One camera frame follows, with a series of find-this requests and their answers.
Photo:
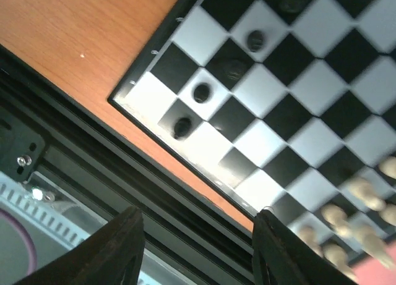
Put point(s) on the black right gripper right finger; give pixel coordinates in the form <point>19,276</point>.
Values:
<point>281,258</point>

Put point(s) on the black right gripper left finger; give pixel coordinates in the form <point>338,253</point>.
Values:
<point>112,255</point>

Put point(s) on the black pawn piece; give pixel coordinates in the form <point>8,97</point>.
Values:
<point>256,40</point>
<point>182,128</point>
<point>202,92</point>
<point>234,69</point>

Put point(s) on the black and white chessboard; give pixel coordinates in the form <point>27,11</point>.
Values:
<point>314,111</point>

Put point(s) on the white pawn near end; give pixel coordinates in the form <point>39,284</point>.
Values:
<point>309,236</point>

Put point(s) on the white rook near corner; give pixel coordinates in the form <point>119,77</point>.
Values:
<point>338,257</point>

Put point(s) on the pink plastic tray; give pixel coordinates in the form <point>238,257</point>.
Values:
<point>371,272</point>

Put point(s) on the light blue cable duct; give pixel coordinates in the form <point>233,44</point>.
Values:
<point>46,219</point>

